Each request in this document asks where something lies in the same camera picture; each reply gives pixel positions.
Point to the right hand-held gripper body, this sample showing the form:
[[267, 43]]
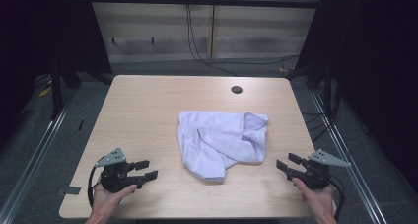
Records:
[[313, 178]]

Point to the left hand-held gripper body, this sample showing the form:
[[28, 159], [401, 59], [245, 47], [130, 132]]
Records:
[[113, 179]]

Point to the white printed cloth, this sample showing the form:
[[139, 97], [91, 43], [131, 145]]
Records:
[[213, 141]]

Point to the person's left hand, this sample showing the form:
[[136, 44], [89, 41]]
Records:
[[106, 201]]

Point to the person's right hand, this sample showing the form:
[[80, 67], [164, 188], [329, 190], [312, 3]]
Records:
[[317, 201]]

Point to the grey tape piece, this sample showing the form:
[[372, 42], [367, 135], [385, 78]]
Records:
[[69, 190]]

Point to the small black tape strip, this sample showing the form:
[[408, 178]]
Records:
[[81, 125]]

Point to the dark round table grommet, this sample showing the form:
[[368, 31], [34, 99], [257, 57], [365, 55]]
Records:
[[236, 89]]

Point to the yellow object on floor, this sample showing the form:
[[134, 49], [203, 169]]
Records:
[[45, 91]]

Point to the black curtain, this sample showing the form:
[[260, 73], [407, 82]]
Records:
[[378, 69], [39, 36]]

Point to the metal floor rail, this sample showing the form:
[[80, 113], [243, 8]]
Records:
[[29, 171], [348, 158]]

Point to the black stand post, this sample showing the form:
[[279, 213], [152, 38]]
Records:
[[56, 95]]

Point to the black horizontal frame bar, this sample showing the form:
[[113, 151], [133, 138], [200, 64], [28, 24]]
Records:
[[203, 1]]

